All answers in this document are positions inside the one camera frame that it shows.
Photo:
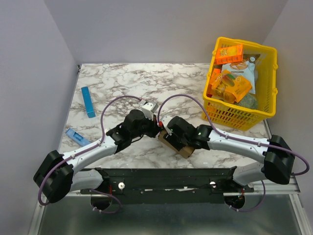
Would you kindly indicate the orange snack box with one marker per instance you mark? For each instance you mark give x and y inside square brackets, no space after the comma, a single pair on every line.
[231,54]

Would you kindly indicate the brown cardboard box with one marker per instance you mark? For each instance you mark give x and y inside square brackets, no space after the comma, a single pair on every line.
[186,152]

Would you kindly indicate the orange mango snack bag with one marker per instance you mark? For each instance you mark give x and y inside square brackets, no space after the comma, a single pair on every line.
[229,86]

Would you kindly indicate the small blue box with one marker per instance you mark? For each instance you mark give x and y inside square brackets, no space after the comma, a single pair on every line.
[80,140]

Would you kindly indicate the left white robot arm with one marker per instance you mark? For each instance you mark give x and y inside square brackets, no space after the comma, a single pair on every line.
[55,175]

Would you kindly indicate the green textured pouch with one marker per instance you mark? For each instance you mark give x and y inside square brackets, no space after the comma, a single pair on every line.
[248,101]

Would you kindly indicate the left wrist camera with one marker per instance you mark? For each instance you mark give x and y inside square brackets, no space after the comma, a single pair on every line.
[148,108]

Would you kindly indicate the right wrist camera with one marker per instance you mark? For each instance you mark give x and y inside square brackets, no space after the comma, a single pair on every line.
[164,121]

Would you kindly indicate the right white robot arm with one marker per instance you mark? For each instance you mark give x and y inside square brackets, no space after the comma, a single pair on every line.
[271,161]

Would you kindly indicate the long blue box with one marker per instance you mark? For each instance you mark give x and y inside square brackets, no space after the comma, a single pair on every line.
[88,102]

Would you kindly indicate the small orange packet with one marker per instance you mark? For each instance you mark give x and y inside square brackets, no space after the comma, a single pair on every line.
[215,73]

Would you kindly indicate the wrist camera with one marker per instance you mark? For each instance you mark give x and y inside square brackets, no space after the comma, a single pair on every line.
[148,108]
[164,121]

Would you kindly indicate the light blue snack bag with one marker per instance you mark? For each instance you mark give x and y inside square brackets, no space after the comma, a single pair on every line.
[245,69]

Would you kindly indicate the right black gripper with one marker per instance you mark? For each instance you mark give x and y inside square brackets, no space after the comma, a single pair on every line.
[172,138]

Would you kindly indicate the yellow plastic basket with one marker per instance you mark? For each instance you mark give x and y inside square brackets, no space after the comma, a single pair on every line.
[242,118]

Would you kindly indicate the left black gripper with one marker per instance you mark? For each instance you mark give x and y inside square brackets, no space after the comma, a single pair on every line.
[155,129]

